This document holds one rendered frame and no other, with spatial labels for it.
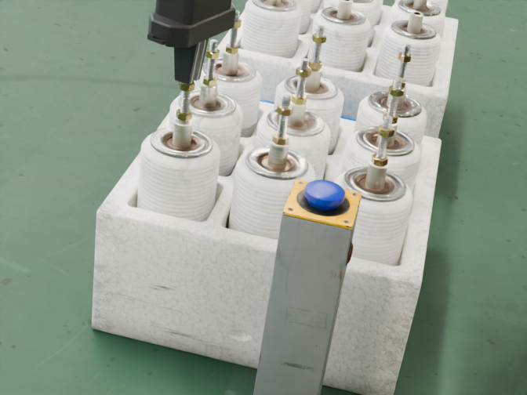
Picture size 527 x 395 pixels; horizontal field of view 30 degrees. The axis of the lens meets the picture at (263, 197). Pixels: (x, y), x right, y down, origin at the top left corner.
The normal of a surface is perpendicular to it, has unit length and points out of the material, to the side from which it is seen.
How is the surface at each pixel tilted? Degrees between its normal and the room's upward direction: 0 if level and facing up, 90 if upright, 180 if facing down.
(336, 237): 90
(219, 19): 90
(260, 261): 90
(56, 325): 0
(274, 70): 90
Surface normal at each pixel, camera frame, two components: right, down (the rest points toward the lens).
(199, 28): 0.84, 0.36
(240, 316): -0.22, 0.48
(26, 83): 0.12, -0.85
